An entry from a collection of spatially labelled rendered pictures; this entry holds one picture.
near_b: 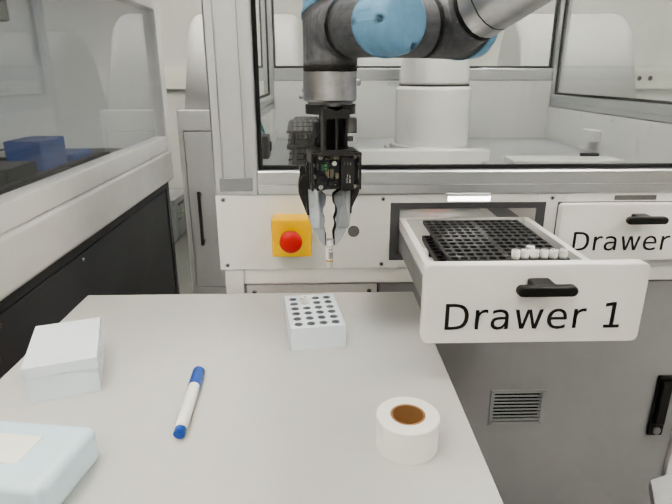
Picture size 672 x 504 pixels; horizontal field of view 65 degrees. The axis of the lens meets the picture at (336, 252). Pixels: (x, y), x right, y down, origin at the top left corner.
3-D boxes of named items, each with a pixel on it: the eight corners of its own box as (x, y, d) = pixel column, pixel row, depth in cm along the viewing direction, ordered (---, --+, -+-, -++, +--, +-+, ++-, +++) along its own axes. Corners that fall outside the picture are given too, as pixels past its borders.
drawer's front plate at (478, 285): (636, 340, 71) (652, 263, 68) (421, 343, 70) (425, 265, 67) (629, 334, 73) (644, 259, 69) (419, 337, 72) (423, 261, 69)
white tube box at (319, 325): (345, 347, 82) (346, 324, 80) (291, 351, 80) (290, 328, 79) (332, 313, 93) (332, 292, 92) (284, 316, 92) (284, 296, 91)
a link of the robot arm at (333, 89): (300, 72, 77) (355, 72, 78) (300, 104, 78) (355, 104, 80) (306, 71, 70) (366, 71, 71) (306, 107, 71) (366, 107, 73)
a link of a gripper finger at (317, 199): (309, 254, 78) (311, 192, 75) (305, 242, 84) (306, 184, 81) (330, 254, 79) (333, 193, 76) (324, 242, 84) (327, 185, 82)
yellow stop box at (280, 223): (311, 258, 97) (311, 220, 94) (271, 258, 96) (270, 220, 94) (312, 249, 101) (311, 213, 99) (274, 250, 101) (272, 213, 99)
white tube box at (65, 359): (102, 391, 70) (96, 356, 69) (27, 405, 67) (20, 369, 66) (105, 347, 81) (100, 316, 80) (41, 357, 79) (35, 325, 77)
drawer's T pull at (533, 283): (578, 297, 65) (580, 286, 65) (517, 298, 65) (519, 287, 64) (565, 286, 68) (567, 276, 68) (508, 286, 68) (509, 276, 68)
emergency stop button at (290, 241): (302, 254, 94) (301, 232, 93) (279, 254, 94) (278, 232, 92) (302, 249, 97) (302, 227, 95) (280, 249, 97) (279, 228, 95)
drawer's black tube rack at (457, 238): (564, 299, 80) (570, 258, 78) (448, 300, 79) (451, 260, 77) (513, 252, 101) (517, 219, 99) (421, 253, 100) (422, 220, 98)
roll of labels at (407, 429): (395, 473, 56) (396, 441, 54) (364, 434, 62) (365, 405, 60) (450, 454, 58) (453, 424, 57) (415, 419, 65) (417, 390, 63)
